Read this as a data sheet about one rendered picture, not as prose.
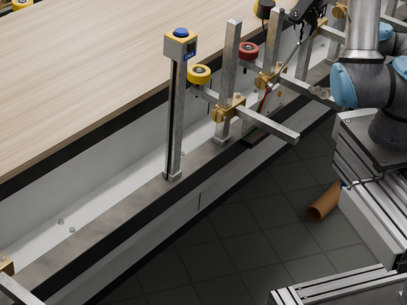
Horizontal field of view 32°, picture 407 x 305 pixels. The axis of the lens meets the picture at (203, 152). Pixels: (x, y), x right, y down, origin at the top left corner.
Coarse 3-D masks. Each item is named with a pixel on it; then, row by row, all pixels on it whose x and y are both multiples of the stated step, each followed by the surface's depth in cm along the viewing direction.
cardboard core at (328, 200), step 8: (336, 184) 334; (328, 192) 329; (336, 192) 330; (320, 200) 324; (328, 200) 325; (336, 200) 328; (312, 208) 327; (320, 208) 321; (328, 208) 324; (312, 216) 326; (320, 216) 320
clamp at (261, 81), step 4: (276, 64) 260; (276, 68) 258; (280, 68) 258; (284, 68) 259; (260, 72) 255; (276, 72) 256; (284, 72) 260; (260, 76) 253; (264, 76) 253; (268, 76) 253; (272, 76) 254; (256, 80) 254; (260, 80) 254; (264, 80) 252; (268, 80) 253; (272, 80) 255; (276, 80) 258; (256, 84) 255; (260, 84) 254; (264, 84) 253; (260, 88) 255; (264, 88) 254
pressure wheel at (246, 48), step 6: (246, 42) 264; (240, 48) 260; (246, 48) 261; (252, 48) 261; (258, 48) 261; (240, 54) 260; (246, 54) 259; (252, 54) 259; (246, 60) 260; (252, 60) 260; (246, 72) 267
